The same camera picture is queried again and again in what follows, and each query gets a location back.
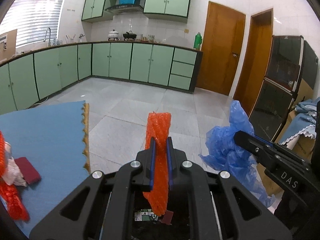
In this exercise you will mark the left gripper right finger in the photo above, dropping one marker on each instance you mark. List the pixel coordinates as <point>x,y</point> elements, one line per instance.
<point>169,160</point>

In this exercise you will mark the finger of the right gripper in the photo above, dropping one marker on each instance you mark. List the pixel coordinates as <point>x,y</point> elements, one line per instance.
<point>251,143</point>

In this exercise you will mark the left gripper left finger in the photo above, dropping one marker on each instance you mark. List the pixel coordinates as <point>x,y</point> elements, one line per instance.
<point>153,161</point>

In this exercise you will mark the orange foam net strip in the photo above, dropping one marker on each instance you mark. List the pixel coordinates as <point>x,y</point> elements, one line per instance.
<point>157,128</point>

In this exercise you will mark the blue plastic bag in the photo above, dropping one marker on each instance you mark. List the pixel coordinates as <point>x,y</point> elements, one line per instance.
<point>225,155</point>

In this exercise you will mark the large orange foam net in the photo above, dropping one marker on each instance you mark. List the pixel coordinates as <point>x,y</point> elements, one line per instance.
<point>9,193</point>

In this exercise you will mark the green lower kitchen cabinets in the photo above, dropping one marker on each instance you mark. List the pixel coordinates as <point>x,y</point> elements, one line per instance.
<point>29,78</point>

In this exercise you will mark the cardboard box by fridge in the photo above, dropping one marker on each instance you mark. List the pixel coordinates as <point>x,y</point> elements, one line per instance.
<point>302,145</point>

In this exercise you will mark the blue cloth with lace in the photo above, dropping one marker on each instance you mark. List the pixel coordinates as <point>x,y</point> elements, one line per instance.
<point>304,123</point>

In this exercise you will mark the brown wooden door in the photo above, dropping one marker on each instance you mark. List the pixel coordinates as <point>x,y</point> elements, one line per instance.
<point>221,47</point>
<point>256,60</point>

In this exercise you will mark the black refrigerator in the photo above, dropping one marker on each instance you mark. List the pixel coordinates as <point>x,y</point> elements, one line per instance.
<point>289,79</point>

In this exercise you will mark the blue table mat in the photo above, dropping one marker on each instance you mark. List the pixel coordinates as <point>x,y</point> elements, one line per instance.
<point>51,138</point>

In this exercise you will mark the green thermos bottle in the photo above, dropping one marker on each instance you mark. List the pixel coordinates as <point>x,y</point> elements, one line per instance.
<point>197,41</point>

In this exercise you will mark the black wok pan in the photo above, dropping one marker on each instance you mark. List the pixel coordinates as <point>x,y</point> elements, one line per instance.
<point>129,36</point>

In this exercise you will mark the white cooking pot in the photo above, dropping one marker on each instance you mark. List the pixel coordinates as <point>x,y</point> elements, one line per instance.
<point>113,35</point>

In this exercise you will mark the dark red sponge pad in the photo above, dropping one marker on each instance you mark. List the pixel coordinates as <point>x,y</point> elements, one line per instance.
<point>29,173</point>

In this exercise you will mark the black range hood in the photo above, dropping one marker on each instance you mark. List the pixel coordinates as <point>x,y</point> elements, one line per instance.
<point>124,8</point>

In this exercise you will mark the chrome sink faucet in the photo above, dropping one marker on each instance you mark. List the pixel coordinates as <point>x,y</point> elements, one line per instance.
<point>47,37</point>

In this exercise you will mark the brown cardboard box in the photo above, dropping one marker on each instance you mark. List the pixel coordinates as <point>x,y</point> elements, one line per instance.
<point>8,45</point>

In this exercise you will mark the white window blind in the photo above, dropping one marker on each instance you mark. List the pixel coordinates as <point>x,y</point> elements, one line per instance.
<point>31,18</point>

